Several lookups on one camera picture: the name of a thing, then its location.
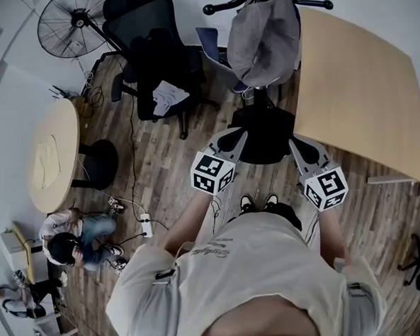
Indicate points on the person's right shoe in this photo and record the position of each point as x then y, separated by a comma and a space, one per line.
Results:
271, 200

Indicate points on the white power strip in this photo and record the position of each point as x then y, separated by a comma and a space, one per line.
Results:
147, 225

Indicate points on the black swivel chair base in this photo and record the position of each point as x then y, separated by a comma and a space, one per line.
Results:
419, 261

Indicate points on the black coat rack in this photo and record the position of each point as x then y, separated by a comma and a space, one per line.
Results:
265, 131

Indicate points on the blue fabric bag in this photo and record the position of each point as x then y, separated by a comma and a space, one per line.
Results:
211, 43

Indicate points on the white cabinet with wooden top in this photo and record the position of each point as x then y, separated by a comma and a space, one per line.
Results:
22, 251

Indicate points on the beige cloth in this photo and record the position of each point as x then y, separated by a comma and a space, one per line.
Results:
48, 162

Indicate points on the person's left forearm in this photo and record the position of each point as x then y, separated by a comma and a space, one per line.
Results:
189, 219

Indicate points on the light wooden rectangular table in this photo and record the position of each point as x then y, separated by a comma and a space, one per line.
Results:
360, 95

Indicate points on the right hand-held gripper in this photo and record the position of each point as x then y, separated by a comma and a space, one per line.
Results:
326, 188

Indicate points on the small charger on floor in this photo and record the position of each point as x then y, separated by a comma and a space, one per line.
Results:
116, 205

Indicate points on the round wooden table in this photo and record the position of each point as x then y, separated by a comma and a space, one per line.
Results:
63, 130

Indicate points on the person's left shoe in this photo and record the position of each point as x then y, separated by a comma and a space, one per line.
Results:
247, 203

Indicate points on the person's shoe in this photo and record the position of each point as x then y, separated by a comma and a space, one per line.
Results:
247, 203
271, 200

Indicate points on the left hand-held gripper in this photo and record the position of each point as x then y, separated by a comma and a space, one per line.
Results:
210, 171

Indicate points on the black floor fan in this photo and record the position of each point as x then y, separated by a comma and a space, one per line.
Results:
68, 20

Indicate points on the person's beige t-shirt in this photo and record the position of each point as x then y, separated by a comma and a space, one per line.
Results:
260, 266

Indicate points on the person's right forearm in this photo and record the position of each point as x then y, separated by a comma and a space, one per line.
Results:
331, 235

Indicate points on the white crumpled cloth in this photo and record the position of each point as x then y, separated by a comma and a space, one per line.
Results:
169, 99

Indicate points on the person's black trousers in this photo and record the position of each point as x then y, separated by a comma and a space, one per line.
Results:
285, 212

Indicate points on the black office chair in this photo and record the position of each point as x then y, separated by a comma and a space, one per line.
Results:
150, 43

